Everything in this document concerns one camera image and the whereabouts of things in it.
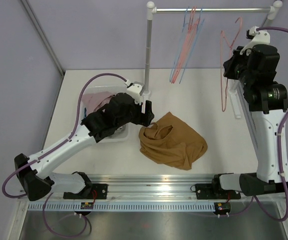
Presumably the pink mauve tank top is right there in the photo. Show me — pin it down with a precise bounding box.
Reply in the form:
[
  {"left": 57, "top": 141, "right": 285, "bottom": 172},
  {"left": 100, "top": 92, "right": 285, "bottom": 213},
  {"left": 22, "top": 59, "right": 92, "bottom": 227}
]
[{"left": 82, "top": 91, "right": 115, "bottom": 114}]

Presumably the mustard brown tank top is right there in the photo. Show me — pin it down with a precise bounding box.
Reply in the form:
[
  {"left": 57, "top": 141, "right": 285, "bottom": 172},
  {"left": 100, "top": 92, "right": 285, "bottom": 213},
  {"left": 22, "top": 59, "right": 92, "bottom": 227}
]
[{"left": 139, "top": 112, "right": 208, "bottom": 171}]

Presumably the light blue hanger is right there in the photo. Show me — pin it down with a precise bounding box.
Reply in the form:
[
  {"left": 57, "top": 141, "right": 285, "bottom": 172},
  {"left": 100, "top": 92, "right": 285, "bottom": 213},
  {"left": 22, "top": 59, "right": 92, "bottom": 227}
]
[{"left": 169, "top": 8, "right": 188, "bottom": 83}]

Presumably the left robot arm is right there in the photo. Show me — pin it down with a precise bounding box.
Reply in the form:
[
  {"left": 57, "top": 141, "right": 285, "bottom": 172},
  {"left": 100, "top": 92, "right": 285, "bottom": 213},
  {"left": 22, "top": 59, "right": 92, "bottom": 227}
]
[{"left": 14, "top": 92, "right": 154, "bottom": 201}]

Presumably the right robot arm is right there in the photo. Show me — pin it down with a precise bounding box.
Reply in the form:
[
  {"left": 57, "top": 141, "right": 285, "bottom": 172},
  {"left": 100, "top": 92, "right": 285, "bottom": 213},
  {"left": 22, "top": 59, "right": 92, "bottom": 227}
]
[{"left": 210, "top": 44, "right": 288, "bottom": 198}]

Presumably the white plastic basket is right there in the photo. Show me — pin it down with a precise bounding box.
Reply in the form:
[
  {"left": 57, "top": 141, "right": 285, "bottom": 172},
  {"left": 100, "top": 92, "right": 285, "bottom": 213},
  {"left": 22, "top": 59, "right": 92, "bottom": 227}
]
[{"left": 79, "top": 85, "right": 129, "bottom": 143}]

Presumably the metal clothes rack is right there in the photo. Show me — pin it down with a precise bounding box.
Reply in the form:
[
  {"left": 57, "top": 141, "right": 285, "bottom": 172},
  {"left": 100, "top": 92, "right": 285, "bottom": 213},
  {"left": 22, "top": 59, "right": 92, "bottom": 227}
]
[{"left": 144, "top": 0, "right": 283, "bottom": 119}]

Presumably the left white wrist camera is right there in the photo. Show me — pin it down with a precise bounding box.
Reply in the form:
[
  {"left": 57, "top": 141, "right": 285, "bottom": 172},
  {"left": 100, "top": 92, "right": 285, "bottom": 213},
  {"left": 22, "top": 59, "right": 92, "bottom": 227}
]
[{"left": 125, "top": 79, "right": 144, "bottom": 105}]

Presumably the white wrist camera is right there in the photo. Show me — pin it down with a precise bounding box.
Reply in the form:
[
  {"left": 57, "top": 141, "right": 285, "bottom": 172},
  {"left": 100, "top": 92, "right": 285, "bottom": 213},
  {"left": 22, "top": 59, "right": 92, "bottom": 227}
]
[
  {"left": 125, "top": 79, "right": 144, "bottom": 105},
  {"left": 239, "top": 26, "right": 270, "bottom": 55}
]

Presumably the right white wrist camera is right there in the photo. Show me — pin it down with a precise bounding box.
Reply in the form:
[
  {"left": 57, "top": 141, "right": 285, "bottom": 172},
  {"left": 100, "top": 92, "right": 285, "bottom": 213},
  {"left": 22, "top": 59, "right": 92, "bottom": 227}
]
[{"left": 239, "top": 26, "right": 270, "bottom": 55}]

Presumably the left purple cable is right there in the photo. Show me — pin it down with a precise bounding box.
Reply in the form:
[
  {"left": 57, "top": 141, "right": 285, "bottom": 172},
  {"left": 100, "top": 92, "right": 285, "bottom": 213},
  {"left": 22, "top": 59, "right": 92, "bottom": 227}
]
[{"left": 2, "top": 72, "right": 131, "bottom": 237}]

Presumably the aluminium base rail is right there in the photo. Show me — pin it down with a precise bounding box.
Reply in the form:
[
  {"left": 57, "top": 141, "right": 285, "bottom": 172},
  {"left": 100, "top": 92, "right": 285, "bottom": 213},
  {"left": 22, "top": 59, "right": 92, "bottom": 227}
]
[{"left": 17, "top": 173, "right": 277, "bottom": 203}]

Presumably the white slotted cable duct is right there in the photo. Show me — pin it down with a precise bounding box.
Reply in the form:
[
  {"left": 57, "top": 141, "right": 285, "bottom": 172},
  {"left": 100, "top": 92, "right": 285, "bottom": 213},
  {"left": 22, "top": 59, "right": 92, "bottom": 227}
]
[{"left": 28, "top": 201, "right": 215, "bottom": 212}]

